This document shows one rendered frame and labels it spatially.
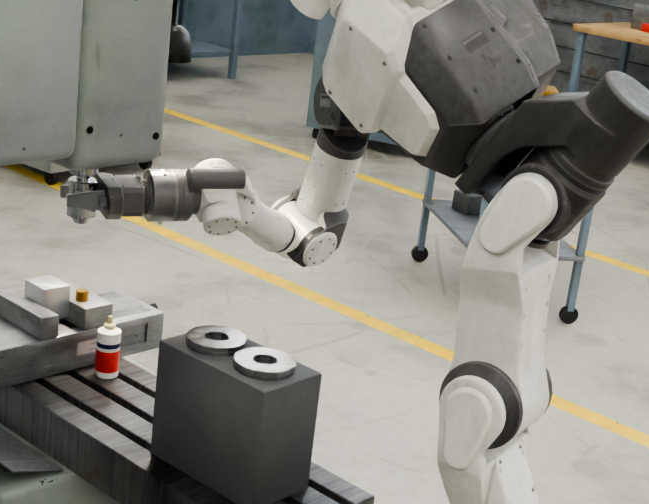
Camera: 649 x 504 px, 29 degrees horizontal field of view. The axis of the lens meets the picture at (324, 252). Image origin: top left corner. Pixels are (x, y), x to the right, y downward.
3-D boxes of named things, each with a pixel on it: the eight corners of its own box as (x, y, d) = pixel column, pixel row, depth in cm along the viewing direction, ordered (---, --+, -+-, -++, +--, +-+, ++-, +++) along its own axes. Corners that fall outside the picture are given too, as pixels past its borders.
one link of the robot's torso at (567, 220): (622, 182, 192) (569, 129, 195) (589, 196, 181) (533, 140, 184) (568, 239, 198) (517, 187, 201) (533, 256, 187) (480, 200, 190)
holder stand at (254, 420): (207, 433, 198) (218, 315, 192) (309, 488, 184) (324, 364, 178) (149, 453, 189) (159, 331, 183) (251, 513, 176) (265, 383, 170)
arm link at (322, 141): (367, 134, 231) (389, 70, 224) (384, 162, 225) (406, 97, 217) (309, 130, 227) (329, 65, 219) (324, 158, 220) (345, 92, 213)
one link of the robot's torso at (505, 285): (545, 434, 209) (620, 174, 193) (500, 470, 195) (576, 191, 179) (467, 398, 217) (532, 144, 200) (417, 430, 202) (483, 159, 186)
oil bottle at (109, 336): (108, 368, 217) (112, 309, 214) (123, 376, 215) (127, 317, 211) (89, 373, 214) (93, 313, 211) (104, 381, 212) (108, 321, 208)
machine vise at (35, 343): (111, 321, 238) (115, 266, 235) (162, 347, 229) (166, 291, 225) (-54, 359, 213) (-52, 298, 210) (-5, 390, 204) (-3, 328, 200)
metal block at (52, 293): (48, 306, 220) (50, 274, 218) (68, 317, 216) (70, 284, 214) (23, 311, 216) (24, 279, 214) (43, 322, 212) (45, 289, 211)
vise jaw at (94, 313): (61, 297, 227) (62, 276, 226) (112, 324, 218) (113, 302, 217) (33, 303, 223) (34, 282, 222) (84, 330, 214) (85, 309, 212)
